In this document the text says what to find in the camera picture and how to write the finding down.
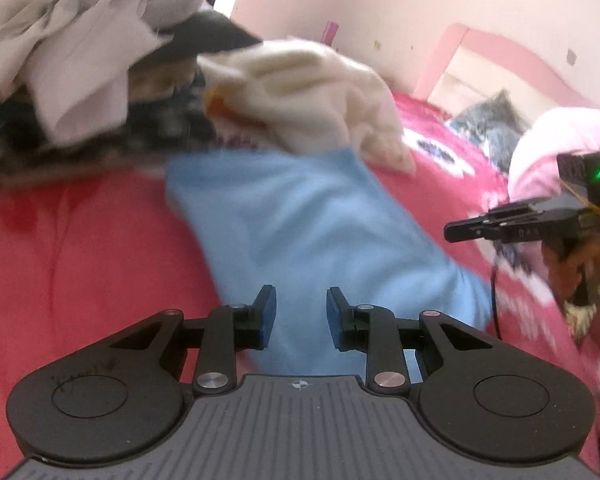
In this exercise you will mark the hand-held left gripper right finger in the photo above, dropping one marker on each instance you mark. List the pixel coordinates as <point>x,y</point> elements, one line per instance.
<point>336,317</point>

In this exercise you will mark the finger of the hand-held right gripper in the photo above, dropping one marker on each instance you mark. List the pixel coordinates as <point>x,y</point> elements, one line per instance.
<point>475,227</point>

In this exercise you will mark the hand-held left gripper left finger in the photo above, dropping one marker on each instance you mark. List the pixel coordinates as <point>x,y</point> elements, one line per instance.
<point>267,317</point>

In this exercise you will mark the light blue shirt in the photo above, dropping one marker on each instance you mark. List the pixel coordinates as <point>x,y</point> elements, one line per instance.
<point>290,220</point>

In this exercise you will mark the person's right hand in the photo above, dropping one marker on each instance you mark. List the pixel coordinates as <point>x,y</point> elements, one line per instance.
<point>562,272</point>

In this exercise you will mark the pink cloth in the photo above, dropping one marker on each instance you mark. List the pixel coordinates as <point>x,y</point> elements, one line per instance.
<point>555,130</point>

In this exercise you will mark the grey patterned pillow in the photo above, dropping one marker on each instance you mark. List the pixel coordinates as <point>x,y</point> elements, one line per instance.
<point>495,115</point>

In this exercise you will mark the pink headboard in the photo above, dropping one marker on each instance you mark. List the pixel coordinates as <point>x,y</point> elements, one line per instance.
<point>480,50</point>

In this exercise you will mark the pink floral blanket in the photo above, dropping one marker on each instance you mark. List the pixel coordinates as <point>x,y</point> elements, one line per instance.
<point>80,260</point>

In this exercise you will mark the yellow soft item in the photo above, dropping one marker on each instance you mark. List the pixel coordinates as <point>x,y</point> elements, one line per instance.
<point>216,106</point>

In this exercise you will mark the cream fleece blanket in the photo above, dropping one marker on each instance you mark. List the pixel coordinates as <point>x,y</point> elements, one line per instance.
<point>305,85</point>

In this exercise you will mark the purple cup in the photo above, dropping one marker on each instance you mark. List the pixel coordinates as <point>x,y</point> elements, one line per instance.
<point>331,32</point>

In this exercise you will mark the dark grey cloth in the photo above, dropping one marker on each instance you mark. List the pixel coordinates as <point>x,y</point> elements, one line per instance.
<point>210,35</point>

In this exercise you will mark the white crumpled cloth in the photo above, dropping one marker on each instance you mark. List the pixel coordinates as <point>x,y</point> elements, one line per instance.
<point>80,25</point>

